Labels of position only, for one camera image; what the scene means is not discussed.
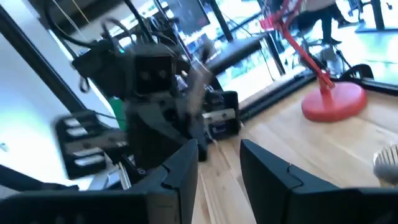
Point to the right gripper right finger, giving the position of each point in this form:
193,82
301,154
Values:
280,199

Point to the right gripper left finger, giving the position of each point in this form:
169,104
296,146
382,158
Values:
155,205

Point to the large powder makeup brush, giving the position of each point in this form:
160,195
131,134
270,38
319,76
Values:
199,90

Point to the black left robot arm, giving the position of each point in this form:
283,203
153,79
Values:
102,68

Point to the green plastic item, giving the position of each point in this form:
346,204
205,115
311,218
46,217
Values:
117,112

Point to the dark grey desk top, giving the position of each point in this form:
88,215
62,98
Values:
236,49

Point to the red desk lamp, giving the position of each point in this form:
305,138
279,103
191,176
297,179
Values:
334,102

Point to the black computer monitor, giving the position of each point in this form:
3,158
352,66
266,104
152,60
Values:
189,14

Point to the black desk support beam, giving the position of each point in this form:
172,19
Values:
40,59

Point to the person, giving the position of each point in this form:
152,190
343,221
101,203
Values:
326,21

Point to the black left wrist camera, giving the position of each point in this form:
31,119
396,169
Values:
154,73

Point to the black aluminium table frame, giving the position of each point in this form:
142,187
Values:
273,96

